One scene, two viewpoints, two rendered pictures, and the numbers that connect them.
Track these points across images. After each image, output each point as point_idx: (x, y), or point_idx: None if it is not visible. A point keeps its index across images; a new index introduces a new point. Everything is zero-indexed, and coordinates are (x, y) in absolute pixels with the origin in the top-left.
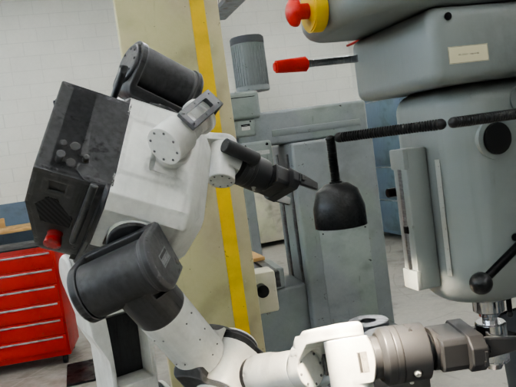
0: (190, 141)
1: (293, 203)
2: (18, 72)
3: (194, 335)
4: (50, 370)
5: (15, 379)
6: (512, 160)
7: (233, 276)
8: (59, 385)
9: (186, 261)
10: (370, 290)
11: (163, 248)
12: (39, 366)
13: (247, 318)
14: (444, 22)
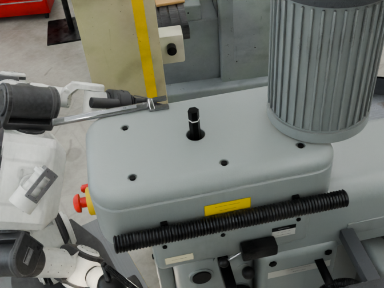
0: (35, 206)
1: None
2: None
3: (54, 272)
4: (35, 24)
5: (11, 30)
6: (212, 282)
7: (143, 55)
8: (42, 42)
9: (107, 44)
10: (268, 27)
11: (27, 250)
12: (28, 18)
13: (154, 81)
14: (162, 249)
